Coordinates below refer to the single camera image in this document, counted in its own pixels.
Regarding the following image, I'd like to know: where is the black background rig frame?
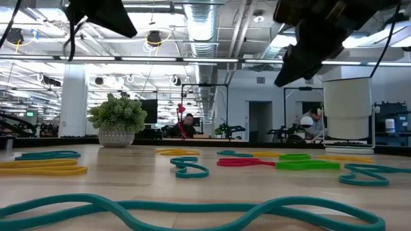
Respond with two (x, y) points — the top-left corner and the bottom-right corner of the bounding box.
(180, 83), (229, 139)
(283, 86), (324, 137)

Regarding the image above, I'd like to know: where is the white building column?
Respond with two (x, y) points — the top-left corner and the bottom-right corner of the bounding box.
(58, 64), (89, 138)

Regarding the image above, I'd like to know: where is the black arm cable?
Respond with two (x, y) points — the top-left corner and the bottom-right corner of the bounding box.
(369, 0), (402, 79)
(0, 0), (89, 62)

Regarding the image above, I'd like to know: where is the black aluminium table frame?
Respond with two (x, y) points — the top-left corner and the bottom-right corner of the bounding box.
(0, 136), (411, 158)

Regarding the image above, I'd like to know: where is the red rubber band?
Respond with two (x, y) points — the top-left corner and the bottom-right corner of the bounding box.
(216, 157), (277, 168)

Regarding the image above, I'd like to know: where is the long ceiling light bar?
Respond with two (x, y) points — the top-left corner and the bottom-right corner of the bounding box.
(0, 54), (411, 67)

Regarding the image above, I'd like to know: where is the green rubber band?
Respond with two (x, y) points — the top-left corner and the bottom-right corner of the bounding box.
(275, 160), (341, 171)
(278, 153), (312, 161)

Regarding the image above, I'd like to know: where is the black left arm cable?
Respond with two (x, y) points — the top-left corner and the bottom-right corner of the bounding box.
(0, 0), (89, 62)

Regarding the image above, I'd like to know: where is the white cylindrical table lamp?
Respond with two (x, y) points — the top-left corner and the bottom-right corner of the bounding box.
(322, 76), (380, 155)

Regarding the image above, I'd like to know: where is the white globe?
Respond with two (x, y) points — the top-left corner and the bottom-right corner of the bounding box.
(299, 115), (314, 130)

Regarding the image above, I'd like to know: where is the black ceiling camera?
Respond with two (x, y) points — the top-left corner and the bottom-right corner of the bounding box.
(146, 30), (162, 47)
(6, 28), (25, 46)

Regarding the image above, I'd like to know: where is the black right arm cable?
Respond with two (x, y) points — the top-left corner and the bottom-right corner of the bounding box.
(369, 0), (402, 79)

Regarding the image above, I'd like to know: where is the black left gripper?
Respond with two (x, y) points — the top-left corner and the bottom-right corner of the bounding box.
(65, 0), (138, 39)

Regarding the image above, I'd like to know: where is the yellow rubber band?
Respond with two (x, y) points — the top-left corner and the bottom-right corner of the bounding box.
(316, 155), (374, 164)
(155, 148), (201, 157)
(0, 159), (88, 176)
(252, 151), (281, 158)

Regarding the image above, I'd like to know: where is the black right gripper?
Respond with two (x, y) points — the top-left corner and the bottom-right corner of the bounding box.
(272, 0), (399, 87)

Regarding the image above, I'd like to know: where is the red desk lamp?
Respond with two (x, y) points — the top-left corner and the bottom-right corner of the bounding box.
(175, 103), (188, 141)

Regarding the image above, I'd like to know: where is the dark blue cabinet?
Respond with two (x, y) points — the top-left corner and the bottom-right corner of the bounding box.
(374, 101), (411, 147)

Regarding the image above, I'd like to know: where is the person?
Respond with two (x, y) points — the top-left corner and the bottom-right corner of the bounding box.
(303, 105), (326, 139)
(175, 112), (197, 139)

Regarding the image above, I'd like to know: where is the green plant in white pot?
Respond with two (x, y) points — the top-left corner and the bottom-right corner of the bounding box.
(87, 92), (148, 148)

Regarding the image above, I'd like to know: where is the teal rubber band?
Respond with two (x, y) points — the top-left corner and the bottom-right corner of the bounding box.
(338, 163), (411, 187)
(0, 193), (386, 231)
(217, 150), (254, 158)
(170, 156), (210, 179)
(15, 150), (82, 161)

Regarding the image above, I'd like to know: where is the black monitor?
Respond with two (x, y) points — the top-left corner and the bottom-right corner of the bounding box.
(140, 99), (159, 125)

